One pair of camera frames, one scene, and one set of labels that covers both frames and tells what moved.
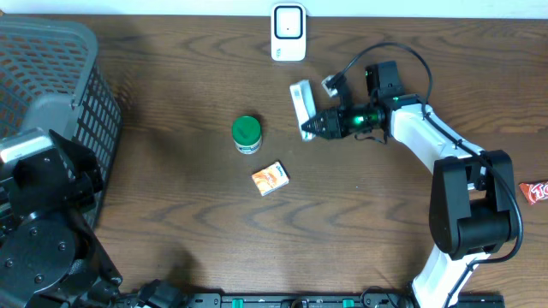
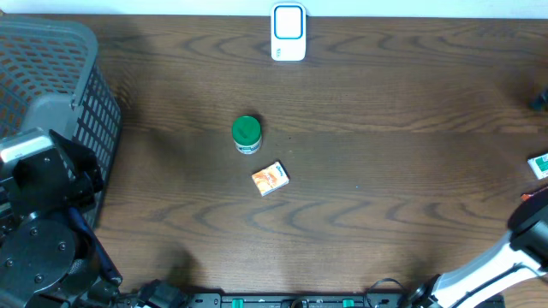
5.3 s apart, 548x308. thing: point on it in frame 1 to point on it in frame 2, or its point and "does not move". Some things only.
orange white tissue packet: x=271 y=179 does not move
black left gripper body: x=70 y=192 does not move
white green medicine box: x=304 y=105 to x=539 y=166
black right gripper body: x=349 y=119 to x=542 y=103
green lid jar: x=247 y=131 does not move
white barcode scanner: x=288 y=32 does not move
